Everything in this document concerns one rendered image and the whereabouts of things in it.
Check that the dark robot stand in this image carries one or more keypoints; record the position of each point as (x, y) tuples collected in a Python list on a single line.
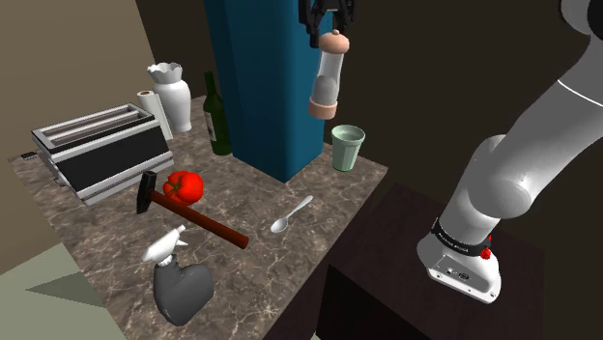
[(391, 245)]

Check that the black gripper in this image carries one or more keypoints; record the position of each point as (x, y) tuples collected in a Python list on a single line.
[(335, 3)]

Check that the pale green cup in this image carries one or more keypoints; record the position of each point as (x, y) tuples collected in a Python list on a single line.
[(347, 150)]

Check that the silver and black toaster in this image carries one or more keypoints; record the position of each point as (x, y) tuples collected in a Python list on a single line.
[(113, 158)]

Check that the grey spray bottle, white nozzle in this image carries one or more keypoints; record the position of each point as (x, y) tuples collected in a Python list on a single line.
[(181, 292)]

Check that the red tomato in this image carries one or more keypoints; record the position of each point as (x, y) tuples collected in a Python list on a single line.
[(184, 187)]

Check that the tall blue block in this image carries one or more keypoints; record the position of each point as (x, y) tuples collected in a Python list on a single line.
[(268, 89)]

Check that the white paper towel roll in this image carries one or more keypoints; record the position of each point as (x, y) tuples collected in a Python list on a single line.
[(158, 113)]

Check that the white vase with wavy rim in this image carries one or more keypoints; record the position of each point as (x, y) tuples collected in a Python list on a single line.
[(174, 101)]

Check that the dark green wine bottle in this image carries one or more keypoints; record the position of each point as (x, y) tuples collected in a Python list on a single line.
[(218, 127)]

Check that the pink clear pepper grinder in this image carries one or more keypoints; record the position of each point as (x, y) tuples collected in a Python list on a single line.
[(327, 75)]

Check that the silver spoon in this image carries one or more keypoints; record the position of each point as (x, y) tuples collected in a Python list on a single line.
[(280, 225)]

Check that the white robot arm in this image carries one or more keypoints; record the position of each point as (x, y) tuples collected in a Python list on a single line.
[(499, 183)]

